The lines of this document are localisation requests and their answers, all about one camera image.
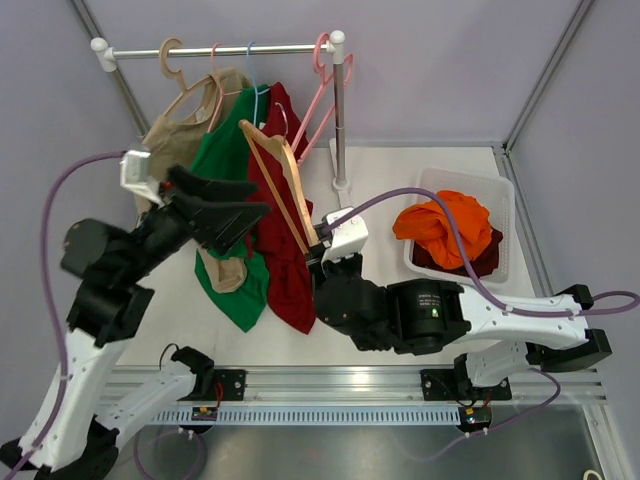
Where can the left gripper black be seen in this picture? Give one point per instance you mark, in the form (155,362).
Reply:
(218,225)

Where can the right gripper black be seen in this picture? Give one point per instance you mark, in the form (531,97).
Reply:
(321,270)

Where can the wooden hanger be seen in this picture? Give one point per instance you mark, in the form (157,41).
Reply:
(273,168)

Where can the orange t shirt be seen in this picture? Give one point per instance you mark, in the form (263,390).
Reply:
(426,225)

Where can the maroon t shirt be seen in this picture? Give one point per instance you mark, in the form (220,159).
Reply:
(485,264)

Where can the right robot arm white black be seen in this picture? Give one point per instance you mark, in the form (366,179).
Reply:
(423,316)

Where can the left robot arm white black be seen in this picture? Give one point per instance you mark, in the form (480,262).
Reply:
(69,439)

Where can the red t shirt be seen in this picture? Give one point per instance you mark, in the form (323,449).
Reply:
(289,289)

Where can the beige t shirt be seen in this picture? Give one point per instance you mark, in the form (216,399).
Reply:
(225,276)

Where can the green t shirt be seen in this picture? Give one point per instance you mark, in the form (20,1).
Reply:
(224,155)

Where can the thin pink hanger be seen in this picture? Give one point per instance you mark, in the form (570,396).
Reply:
(223,78)

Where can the beige plastic hanger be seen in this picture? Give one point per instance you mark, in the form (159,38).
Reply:
(167,125)

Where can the blue hanger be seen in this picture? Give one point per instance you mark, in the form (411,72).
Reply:
(257,92)

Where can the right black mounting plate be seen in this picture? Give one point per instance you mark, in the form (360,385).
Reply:
(440,384)

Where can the black mounting plate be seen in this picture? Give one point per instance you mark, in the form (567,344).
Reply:
(440,384)
(220,384)

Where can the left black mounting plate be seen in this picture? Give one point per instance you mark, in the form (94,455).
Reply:
(220,384)

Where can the white plastic basket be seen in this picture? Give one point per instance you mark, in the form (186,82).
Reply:
(496,194)

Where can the metal clothes rack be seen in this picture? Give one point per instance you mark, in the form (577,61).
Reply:
(331,63)

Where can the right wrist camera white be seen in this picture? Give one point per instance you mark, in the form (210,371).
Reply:
(346,240)

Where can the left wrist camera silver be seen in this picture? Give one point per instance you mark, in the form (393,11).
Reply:
(135,175)

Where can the white slotted cable duct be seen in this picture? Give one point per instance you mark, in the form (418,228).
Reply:
(236,415)

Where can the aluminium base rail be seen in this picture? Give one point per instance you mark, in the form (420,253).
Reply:
(362,385)

